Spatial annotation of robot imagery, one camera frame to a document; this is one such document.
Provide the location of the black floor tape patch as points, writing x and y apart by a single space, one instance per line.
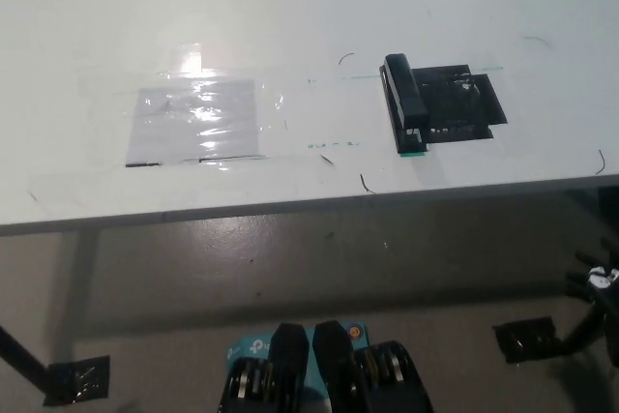
527 339
77 380

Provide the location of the small green tape piece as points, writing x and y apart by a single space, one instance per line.
413 154

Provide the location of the black tape mark patch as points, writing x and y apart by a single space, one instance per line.
459 103

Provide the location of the black desk stapler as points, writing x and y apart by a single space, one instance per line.
405 89

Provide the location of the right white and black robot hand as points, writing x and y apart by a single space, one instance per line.
599 280

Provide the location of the clear plastic film cover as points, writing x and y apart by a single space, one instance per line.
271 103

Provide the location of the black table leg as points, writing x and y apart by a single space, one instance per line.
24 357

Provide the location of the teal router box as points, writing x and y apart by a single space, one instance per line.
251 347

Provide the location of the black ribbed robot torso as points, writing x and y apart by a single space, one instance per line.
333 369

